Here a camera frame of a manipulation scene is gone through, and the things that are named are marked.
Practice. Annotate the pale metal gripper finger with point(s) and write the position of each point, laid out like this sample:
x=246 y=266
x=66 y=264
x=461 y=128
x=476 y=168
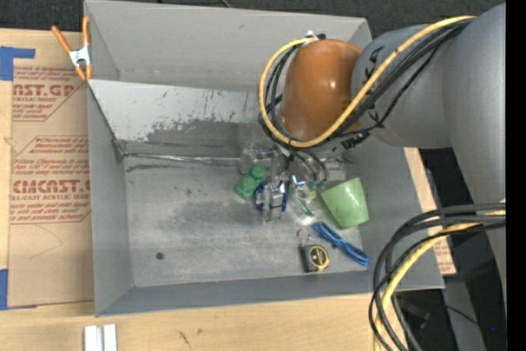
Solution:
x=279 y=199
x=268 y=206

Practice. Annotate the blue carabiner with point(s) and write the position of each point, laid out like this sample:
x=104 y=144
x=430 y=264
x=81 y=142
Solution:
x=258 y=198

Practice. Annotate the clear glass cup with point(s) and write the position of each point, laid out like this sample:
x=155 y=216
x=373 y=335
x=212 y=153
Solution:
x=305 y=201

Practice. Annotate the green toy figure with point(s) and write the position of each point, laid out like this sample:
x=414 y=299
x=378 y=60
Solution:
x=249 y=184

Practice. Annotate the green cup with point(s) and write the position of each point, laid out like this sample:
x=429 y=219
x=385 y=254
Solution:
x=345 y=203

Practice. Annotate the black and yellow tape measure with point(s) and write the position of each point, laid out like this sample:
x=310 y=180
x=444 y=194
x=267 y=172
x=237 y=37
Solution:
x=315 y=258

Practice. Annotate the grey metal bin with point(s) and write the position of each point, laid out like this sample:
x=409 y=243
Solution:
x=197 y=226

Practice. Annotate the brown cardboard board red print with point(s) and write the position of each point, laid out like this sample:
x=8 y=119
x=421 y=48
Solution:
x=49 y=176

